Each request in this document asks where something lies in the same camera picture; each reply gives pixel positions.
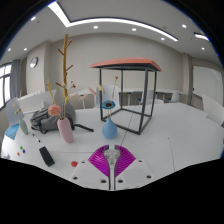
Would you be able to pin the black marker pen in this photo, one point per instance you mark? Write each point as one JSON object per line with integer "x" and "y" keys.
{"x": 36, "y": 138}

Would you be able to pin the wooden coat rack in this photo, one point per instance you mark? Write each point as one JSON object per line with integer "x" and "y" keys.
{"x": 65, "y": 66}

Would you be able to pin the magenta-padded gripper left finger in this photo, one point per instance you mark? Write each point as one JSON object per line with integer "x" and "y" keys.
{"x": 98, "y": 163}

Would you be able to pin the black frame stand orange top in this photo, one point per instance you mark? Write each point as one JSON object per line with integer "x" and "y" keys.
{"x": 126, "y": 63}

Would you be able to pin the green vase with dried stems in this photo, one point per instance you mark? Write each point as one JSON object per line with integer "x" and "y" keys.
{"x": 23, "y": 126}

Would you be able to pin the pink vase with dried flowers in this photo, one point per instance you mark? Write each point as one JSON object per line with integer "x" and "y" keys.
{"x": 65, "y": 130}

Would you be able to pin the grey backpack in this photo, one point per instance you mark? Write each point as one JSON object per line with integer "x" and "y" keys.
{"x": 46, "y": 120}

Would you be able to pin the long ceiling light strip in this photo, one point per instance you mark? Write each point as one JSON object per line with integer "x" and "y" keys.
{"x": 116, "y": 20}

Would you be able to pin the small orange magnet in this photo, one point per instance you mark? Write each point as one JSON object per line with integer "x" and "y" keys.
{"x": 18, "y": 153}

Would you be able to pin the window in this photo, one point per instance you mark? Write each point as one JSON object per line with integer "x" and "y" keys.
{"x": 4, "y": 85}

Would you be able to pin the small green magnet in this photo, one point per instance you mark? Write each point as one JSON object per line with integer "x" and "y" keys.
{"x": 21, "y": 146}

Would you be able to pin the round ceiling lights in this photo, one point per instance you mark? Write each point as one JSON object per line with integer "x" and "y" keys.
{"x": 133, "y": 29}

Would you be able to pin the white chair with blue seat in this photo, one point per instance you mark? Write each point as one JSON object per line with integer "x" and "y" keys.
{"x": 13, "y": 115}

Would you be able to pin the round wall clock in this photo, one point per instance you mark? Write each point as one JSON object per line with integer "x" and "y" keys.
{"x": 33, "y": 62}

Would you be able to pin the small white charger block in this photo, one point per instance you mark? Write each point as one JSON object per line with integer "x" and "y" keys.
{"x": 111, "y": 156}

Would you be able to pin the blue vase with flower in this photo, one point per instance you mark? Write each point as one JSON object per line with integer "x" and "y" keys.
{"x": 109, "y": 129}

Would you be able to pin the black rectangular case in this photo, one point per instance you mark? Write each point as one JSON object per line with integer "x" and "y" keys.
{"x": 46, "y": 156}

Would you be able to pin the red round cap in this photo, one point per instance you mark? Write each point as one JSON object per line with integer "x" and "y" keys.
{"x": 74, "y": 163}

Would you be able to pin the small blue magnet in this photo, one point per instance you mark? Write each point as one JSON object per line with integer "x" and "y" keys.
{"x": 23, "y": 150}

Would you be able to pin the grey curtain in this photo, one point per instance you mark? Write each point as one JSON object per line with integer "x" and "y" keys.
{"x": 15, "y": 78}

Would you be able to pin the white board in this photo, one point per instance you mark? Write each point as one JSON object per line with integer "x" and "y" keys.
{"x": 208, "y": 85}

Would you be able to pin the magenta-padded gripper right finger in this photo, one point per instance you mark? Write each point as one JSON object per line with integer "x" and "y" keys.
{"x": 126, "y": 162}

